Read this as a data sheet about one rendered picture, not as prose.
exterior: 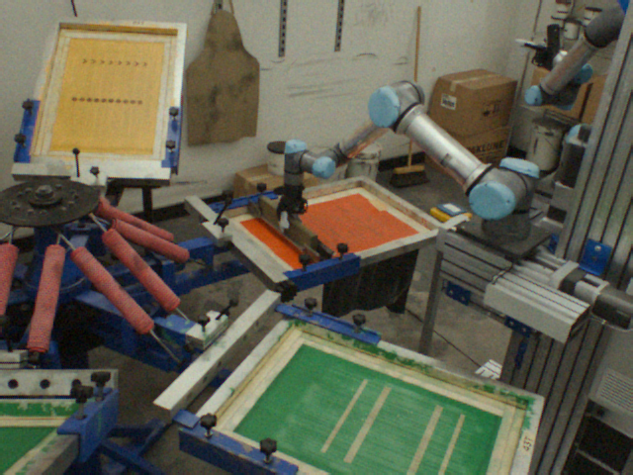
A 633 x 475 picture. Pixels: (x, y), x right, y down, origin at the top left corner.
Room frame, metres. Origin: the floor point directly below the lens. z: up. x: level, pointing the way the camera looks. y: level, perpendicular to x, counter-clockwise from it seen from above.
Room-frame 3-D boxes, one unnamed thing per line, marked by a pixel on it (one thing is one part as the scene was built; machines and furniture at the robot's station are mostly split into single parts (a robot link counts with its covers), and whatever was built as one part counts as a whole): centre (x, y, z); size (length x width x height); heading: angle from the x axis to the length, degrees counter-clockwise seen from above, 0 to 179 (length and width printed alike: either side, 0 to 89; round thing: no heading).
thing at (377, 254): (2.28, -0.04, 0.97); 0.79 x 0.58 x 0.04; 128
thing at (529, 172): (1.80, -0.58, 1.42); 0.13 x 0.12 x 0.14; 145
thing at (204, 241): (1.94, 0.40, 1.02); 0.17 x 0.06 x 0.05; 128
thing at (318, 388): (1.29, -0.04, 1.05); 1.08 x 0.61 x 0.23; 68
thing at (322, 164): (2.09, 0.02, 1.30); 0.11 x 0.11 x 0.08; 55
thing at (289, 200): (2.13, 0.11, 1.15); 0.09 x 0.08 x 0.12; 38
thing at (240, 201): (2.36, 0.32, 0.97); 0.30 x 0.05 x 0.07; 128
